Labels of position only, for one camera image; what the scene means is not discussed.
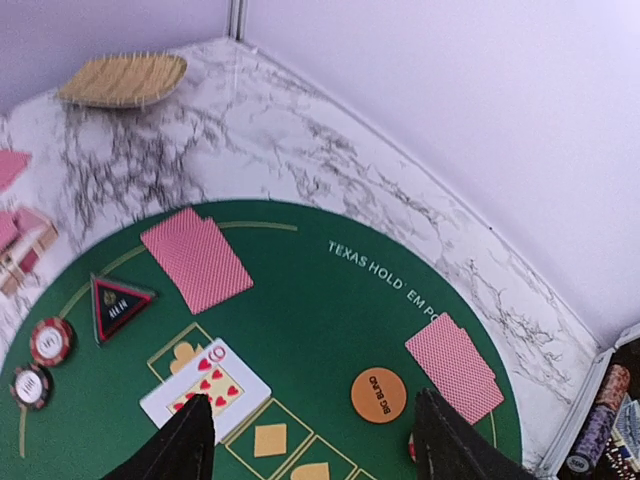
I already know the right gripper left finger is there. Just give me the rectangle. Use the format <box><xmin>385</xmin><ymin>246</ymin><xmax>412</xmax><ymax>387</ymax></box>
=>
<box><xmin>104</xmin><ymin>394</ymin><xmax>215</xmax><ymax>480</ymax></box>

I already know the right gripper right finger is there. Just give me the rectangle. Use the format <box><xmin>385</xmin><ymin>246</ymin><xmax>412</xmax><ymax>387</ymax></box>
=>
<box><xmin>413</xmin><ymin>389</ymin><xmax>534</xmax><ymax>480</ymax></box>

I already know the nine of hearts card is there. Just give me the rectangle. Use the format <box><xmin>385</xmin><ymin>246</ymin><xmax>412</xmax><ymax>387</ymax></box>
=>
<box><xmin>140</xmin><ymin>338</ymin><xmax>272</xmax><ymax>444</ymax></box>

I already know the orange big blind button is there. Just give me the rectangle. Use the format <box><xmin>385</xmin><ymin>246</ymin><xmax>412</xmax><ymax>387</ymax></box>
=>
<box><xmin>350</xmin><ymin>367</ymin><xmax>408</xmax><ymax>424</ymax></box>

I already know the black triangular dealer button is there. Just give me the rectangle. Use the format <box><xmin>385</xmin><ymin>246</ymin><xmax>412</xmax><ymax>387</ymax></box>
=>
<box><xmin>90</xmin><ymin>274</ymin><xmax>157</xmax><ymax>346</ymax></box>

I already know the black chip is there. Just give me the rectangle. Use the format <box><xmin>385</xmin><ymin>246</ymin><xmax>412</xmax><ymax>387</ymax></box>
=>
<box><xmin>9</xmin><ymin>363</ymin><xmax>53</xmax><ymax>410</ymax></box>

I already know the red chip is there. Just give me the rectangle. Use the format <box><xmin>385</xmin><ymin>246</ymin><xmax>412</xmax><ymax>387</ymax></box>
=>
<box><xmin>29</xmin><ymin>317</ymin><xmax>74</xmax><ymax>367</ymax></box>
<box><xmin>408</xmin><ymin>433</ymin><xmax>417</xmax><ymax>463</ymax></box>

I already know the red playing card deck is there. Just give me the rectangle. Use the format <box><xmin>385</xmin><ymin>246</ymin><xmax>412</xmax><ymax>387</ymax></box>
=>
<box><xmin>1</xmin><ymin>206</ymin><xmax>50</xmax><ymax>252</ymax></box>

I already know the aluminium poker chip case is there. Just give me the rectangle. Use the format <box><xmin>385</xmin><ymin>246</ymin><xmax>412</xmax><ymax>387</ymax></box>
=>
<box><xmin>535</xmin><ymin>325</ymin><xmax>639</xmax><ymax>479</ymax></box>

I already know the round green poker mat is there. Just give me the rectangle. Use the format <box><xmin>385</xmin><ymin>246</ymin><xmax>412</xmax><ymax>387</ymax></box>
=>
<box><xmin>1</xmin><ymin>201</ymin><xmax>522</xmax><ymax>479</ymax></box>

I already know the playing card box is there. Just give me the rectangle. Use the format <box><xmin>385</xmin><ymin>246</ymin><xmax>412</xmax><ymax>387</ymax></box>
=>
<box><xmin>1</xmin><ymin>224</ymin><xmax>58</xmax><ymax>297</ymax></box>

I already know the woven bamboo tray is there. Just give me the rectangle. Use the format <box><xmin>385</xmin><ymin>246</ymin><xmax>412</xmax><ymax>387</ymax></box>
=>
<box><xmin>57</xmin><ymin>52</ymin><xmax>188</xmax><ymax>109</ymax></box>

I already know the left aluminium frame post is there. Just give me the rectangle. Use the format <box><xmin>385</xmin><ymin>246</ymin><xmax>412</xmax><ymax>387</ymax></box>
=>
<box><xmin>227</xmin><ymin>0</ymin><xmax>249</xmax><ymax>42</ymax></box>

